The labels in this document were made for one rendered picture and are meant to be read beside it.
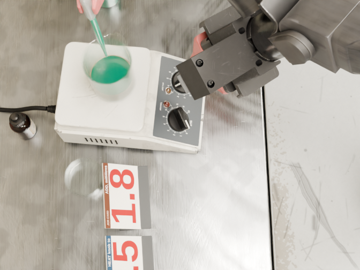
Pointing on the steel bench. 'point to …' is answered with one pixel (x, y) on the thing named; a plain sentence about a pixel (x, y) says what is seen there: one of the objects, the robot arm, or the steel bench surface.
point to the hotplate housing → (118, 141)
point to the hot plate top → (142, 90)
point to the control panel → (166, 81)
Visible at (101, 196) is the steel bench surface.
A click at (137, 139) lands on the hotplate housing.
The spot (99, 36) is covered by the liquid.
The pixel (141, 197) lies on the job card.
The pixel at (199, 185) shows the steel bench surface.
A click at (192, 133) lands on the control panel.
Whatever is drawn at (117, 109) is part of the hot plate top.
